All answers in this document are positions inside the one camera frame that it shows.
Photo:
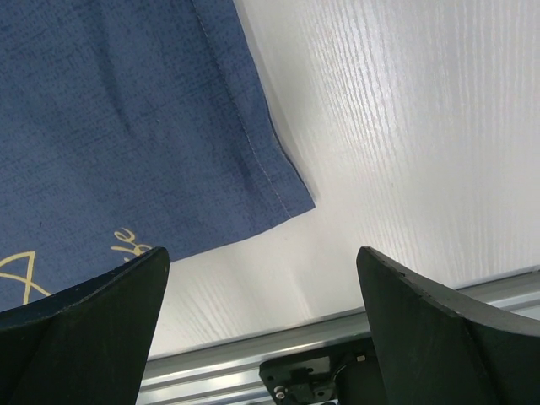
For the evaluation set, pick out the blue fish placemat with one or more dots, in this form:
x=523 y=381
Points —
x=127 y=125

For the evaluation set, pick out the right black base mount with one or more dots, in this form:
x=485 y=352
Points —
x=344 y=373

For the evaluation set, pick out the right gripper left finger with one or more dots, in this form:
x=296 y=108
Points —
x=87 y=344

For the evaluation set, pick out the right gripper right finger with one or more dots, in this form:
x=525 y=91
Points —
x=436 y=345

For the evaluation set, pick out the aluminium rail frame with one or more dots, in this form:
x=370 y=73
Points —
x=229 y=373

